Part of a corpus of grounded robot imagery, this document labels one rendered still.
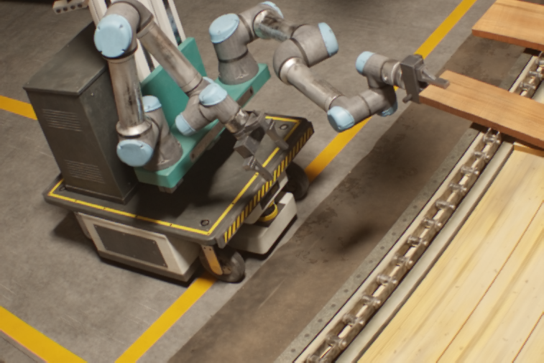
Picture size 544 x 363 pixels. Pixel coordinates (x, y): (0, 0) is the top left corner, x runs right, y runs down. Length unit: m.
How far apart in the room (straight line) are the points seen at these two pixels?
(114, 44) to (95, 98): 0.60
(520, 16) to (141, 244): 1.64
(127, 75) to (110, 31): 0.18
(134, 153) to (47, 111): 0.62
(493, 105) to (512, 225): 0.42
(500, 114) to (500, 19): 0.51
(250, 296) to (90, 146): 0.79
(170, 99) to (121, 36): 0.66
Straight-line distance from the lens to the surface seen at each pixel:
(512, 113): 2.36
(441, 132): 3.81
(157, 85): 3.19
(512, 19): 2.79
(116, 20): 2.65
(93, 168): 3.41
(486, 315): 1.92
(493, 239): 2.09
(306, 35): 2.98
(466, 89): 2.48
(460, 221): 2.15
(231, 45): 3.31
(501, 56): 4.26
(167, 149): 3.05
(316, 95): 2.75
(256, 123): 2.75
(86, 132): 3.29
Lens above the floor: 2.24
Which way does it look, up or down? 34 degrees down
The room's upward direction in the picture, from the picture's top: 18 degrees counter-clockwise
